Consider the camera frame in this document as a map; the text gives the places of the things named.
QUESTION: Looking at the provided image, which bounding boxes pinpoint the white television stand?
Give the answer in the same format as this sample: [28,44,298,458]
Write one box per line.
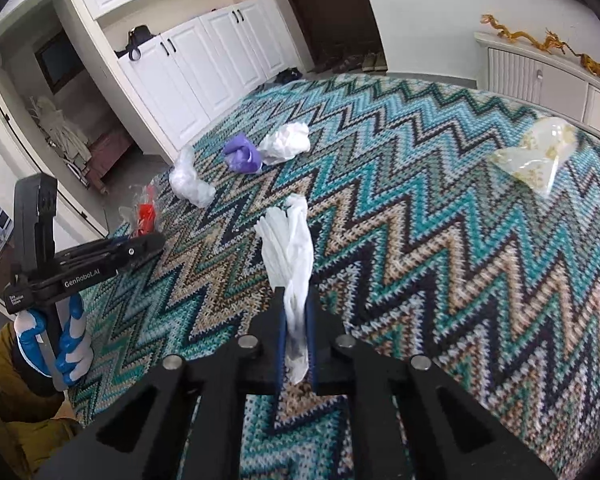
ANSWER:
[475,31,600,131]

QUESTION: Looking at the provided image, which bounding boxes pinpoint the clear bag with yellow crumbs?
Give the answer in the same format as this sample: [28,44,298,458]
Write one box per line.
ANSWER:
[487,116,578,200]

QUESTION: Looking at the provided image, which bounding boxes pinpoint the white crumpled plastic bag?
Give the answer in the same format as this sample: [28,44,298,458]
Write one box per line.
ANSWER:
[257,122,311,166]
[169,145,217,208]

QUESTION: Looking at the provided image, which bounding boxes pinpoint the beige hanging clothes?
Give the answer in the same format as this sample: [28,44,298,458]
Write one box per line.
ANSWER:
[35,95,93,171]

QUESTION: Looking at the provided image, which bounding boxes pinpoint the pink bed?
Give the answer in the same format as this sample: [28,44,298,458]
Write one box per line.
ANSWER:
[87,127,133,196]

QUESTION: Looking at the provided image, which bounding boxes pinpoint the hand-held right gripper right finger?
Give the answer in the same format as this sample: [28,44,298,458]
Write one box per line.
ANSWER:
[307,299,561,480]

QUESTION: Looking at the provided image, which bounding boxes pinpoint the golden dragon figurine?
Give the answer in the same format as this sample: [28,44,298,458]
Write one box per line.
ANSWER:
[481,14,543,51]
[542,27,581,56]

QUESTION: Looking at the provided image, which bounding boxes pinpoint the dark brown door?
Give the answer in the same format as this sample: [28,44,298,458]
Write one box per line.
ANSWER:
[270,0,383,73]

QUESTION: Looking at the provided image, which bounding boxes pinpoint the person's left hand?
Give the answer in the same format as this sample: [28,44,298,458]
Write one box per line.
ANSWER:
[15,292,93,391]

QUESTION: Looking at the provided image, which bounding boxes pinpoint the person's left forearm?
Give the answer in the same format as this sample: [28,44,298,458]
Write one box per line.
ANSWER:
[0,325,81,480]

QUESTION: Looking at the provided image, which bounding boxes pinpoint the dark bedroom window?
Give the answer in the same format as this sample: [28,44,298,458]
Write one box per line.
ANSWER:
[34,30,78,95]

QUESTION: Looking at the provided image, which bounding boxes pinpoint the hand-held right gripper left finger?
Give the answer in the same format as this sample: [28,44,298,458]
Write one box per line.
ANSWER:
[32,287,287,480]

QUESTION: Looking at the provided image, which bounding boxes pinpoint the white lower cabinet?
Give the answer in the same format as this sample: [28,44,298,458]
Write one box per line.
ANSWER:
[95,0,301,161]

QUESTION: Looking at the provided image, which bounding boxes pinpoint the white twisted plastic bag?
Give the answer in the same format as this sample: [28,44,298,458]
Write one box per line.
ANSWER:
[254,194,315,386]

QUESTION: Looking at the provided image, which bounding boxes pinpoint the golden tiger figurine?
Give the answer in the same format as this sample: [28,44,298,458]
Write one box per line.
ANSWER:
[580,53,600,85]

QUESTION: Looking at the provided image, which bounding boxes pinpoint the zigzag knitted blanket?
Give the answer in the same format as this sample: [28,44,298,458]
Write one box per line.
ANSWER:
[67,74,600,480]

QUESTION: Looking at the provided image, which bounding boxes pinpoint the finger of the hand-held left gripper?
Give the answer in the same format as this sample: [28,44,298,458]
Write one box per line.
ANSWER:
[55,236,131,263]
[77,232,166,278]

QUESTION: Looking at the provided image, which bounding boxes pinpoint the black handbag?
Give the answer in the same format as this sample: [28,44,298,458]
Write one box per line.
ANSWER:
[114,25,160,60]

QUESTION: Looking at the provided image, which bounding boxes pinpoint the clear bag with red item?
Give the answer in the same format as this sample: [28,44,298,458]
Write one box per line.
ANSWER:
[119,185,161,238]

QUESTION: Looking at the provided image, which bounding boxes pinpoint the purple crumpled wrapper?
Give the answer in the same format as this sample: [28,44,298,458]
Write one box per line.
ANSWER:
[221,132,265,175]

